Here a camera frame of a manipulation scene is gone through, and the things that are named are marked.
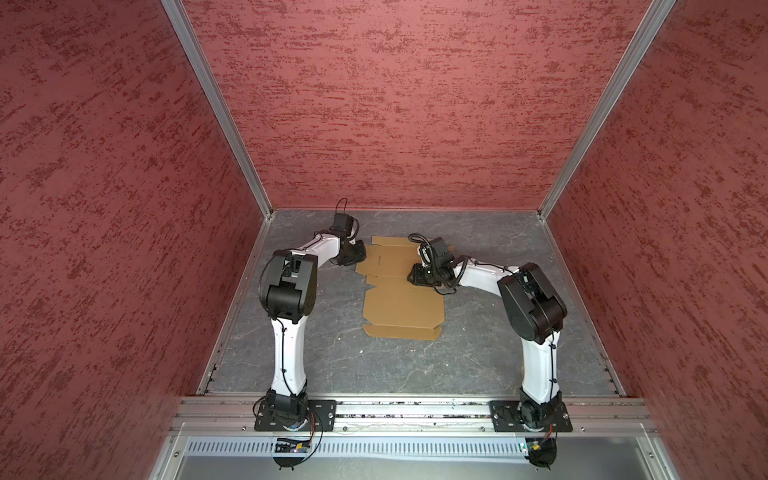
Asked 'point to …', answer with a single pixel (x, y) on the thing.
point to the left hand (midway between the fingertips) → (363, 261)
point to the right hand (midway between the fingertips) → (409, 283)
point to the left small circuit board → (286, 445)
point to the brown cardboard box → (394, 307)
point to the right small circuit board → (533, 446)
